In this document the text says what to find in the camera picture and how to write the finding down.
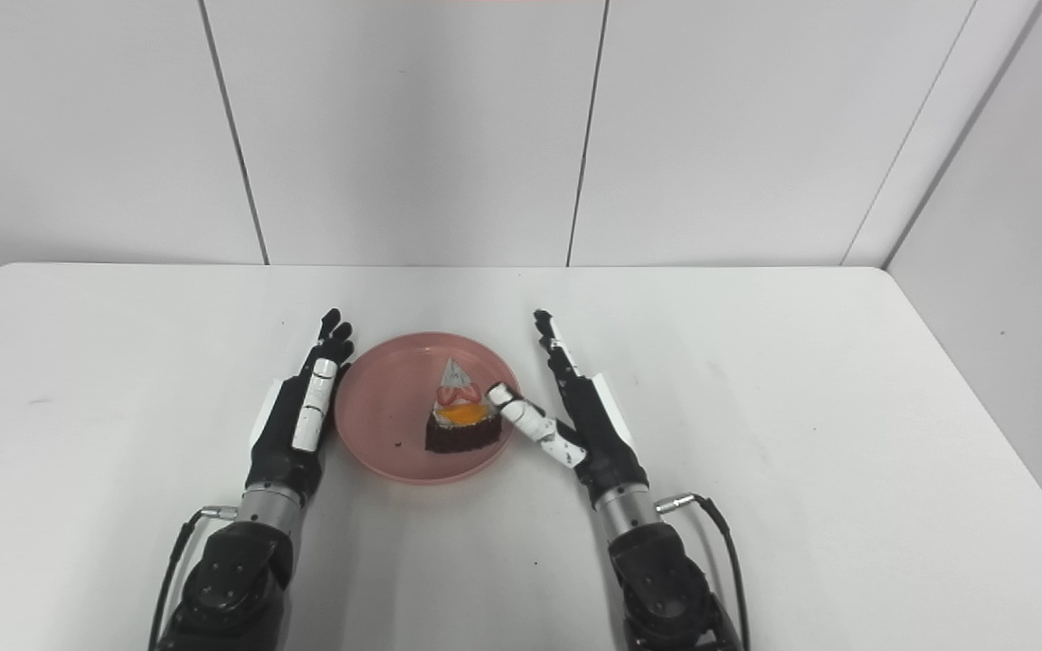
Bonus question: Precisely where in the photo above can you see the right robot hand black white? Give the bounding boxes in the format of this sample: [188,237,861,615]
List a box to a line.
[486,309,650,501]

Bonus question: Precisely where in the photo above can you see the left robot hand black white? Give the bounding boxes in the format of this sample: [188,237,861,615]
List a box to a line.
[244,309,356,505]

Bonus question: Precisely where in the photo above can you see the pink round plate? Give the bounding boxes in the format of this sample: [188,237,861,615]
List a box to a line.
[334,331,523,486]

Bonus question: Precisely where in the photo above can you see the chocolate cake slice with fruit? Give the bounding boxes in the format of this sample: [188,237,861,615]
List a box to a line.
[424,357,503,455]

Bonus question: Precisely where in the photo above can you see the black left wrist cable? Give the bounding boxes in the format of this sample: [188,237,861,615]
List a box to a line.
[148,506,240,651]

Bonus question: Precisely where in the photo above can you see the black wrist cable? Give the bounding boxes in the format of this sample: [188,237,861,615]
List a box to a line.
[655,493,751,651]
[148,506,240,651]

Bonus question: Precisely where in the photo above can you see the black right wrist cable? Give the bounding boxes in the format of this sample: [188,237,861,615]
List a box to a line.
[655,493,751,651]

